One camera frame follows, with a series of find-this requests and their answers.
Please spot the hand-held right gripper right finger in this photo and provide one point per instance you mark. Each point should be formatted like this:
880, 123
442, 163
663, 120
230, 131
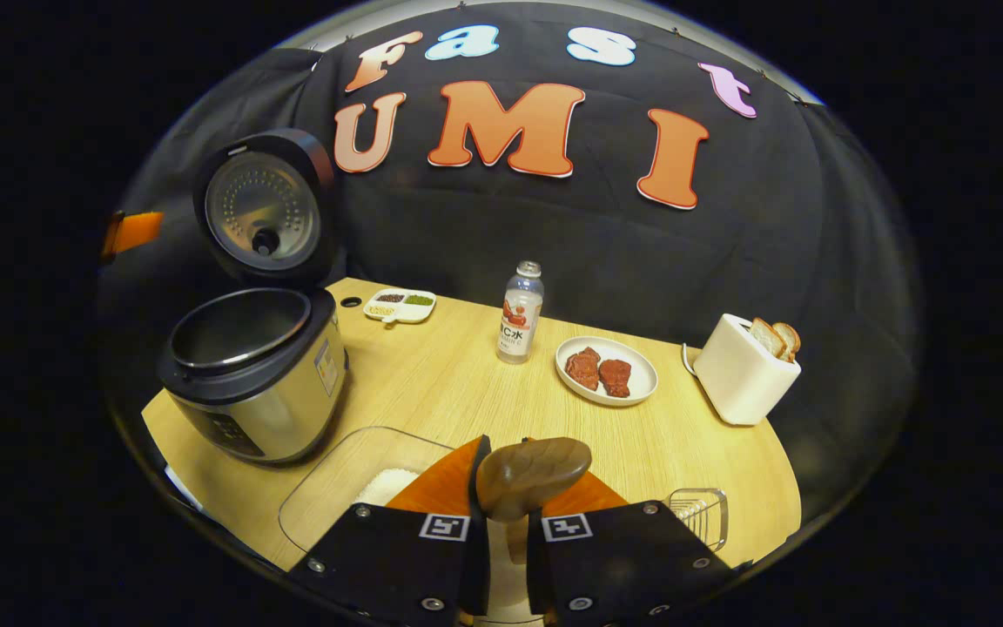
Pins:
623, 557

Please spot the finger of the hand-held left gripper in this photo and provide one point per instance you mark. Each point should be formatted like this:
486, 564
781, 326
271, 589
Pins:
136, 231

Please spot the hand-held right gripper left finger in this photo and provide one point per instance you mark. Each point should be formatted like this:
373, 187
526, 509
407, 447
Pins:
397, 557

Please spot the white rice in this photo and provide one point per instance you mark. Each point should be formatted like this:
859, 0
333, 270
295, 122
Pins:
387, 486

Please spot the clear chopstick holder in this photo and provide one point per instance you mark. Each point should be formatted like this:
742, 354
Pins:
702, 518

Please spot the wooden spoon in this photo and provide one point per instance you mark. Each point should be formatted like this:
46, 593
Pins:
532, 475

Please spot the black silver rice cooker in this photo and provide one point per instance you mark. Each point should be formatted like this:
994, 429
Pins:
266, 392

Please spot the clear rice container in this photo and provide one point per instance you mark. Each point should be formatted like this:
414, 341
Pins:
336, 479

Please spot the white plate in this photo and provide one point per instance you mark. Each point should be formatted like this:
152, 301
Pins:
641, 383

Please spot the red meat piece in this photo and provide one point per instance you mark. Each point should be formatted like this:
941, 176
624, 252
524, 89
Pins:
584, 368
615, 379

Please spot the white toaster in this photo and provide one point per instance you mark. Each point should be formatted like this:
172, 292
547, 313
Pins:
741, 383

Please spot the white divided bean dish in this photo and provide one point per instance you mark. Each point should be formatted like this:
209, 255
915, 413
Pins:
401, 306

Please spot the clear water bottle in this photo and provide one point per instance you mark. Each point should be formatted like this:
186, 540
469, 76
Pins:
519, 322

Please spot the bread slice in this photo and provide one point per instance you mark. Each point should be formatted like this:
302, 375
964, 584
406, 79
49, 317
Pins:
790, 340
766, 338

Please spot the black backdrop cloth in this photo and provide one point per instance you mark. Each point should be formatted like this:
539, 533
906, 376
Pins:
641, 252

